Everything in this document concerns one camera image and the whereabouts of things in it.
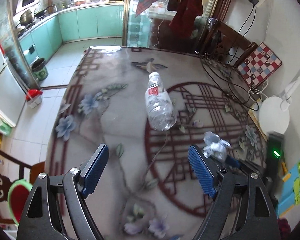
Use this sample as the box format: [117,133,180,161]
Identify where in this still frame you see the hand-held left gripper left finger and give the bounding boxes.
[16,144,110,240]

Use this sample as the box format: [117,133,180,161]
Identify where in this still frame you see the black cable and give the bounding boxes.
[197,4,257,110]

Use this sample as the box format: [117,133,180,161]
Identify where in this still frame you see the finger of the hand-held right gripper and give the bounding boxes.
[224,155,265,178]

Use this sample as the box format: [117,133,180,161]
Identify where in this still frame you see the red bin with green rim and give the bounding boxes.
[8,179,33,227]

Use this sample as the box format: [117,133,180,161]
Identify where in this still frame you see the checkered cushion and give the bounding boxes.
[237,42,282,88]

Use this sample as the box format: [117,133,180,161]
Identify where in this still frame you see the teal kitchen cabinets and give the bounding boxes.
[19,4,125,65]

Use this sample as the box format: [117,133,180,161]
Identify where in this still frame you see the white refrigerator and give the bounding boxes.
[0,12,27,128]

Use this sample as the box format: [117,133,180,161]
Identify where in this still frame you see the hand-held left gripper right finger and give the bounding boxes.
[188,144,282,240]

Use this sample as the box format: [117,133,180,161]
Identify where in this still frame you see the dark wooden chair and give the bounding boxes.
[202,20,258,67]

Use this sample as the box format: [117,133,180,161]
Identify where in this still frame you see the large metal pot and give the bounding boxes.
[20,9,35,24]

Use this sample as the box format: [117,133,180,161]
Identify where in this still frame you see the red and white mop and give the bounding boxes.
[26,89,43,109]

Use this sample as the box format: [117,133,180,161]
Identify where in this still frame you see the green plastic jug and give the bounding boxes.
[0,116,12,135]

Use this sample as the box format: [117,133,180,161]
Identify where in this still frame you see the clear plastic bottle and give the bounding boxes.
[144,72,178,131]

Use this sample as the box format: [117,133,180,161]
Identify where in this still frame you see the dark red cloth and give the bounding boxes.
[277,217,292,240]

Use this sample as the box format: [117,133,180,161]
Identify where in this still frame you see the dark green waste bin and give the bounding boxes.
[31,57,49,81]

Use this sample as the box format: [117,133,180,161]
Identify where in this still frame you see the white desk lamp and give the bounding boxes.
[259,64,300,135]

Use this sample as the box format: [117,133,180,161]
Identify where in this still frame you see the blue book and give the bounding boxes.
[277,156,300,218]

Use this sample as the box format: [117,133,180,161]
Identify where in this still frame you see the red garment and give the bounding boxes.
[169,0,203,37]

